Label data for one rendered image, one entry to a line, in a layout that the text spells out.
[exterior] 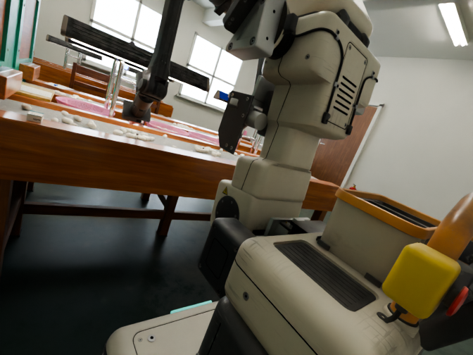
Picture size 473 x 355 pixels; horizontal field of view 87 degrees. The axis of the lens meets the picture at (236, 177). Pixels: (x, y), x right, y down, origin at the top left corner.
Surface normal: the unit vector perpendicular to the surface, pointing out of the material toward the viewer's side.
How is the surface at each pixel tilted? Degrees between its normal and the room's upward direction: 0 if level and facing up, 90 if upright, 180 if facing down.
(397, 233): 92
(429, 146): 90
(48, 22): 90
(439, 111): 90
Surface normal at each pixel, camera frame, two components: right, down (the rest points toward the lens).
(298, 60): -0.75, -0.11
